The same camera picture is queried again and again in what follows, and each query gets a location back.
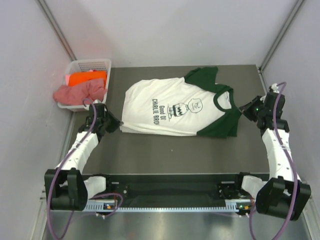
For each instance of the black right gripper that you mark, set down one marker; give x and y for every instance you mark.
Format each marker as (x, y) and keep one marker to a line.
(246, 109)

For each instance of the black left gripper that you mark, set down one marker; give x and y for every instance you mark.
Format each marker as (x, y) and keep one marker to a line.
(116, 123)

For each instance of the white green ringer t-shirt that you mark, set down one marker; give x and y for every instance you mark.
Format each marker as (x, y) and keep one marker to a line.
(192, 105)

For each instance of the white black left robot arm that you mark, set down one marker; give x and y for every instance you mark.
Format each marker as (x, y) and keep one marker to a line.
(65, 187)

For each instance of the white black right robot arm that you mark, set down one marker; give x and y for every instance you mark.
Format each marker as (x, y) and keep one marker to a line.
(283, 193)

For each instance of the pink crumpled t-shirt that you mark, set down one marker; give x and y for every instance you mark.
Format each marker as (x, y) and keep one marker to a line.
(74, 95)

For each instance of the orange folded t-shirt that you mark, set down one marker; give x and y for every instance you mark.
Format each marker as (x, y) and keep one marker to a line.
(80, 77)

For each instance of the white plastic laundry basket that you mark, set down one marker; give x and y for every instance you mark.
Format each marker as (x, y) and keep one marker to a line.
(84, 65)

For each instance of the light pink garment in basket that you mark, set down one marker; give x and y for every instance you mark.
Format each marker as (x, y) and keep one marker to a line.
(67, 79)

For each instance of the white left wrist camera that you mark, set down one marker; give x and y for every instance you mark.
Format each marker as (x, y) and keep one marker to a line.
(96, 101)

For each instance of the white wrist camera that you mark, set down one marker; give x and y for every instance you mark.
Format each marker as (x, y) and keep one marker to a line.
(274, 88)
(96, 101)

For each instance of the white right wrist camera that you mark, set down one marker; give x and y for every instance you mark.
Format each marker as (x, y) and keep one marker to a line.
(274, 88)

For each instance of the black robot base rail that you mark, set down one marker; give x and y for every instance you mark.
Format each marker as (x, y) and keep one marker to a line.
(176, 190)

